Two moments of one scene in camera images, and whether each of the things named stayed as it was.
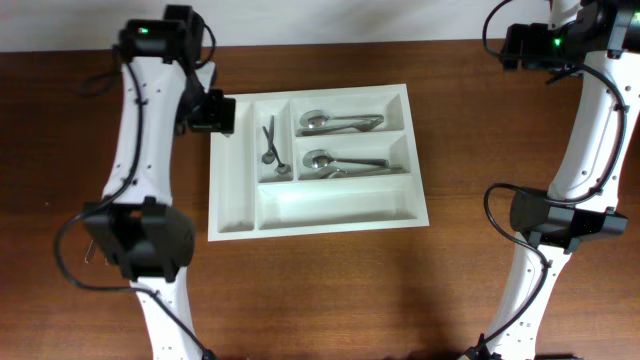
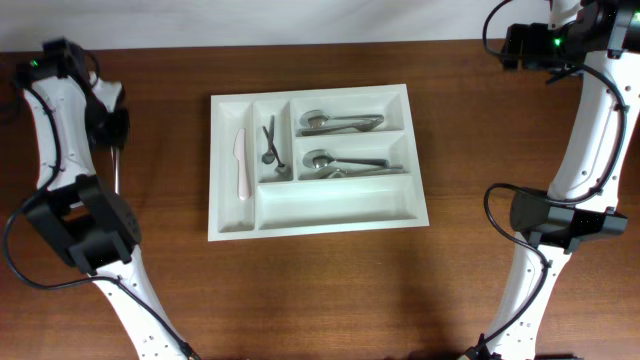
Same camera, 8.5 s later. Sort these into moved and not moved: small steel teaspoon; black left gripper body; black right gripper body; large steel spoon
Moved: black left gripper body
Not moved: black right gripper body; large steel spoon; small steel teaspoon
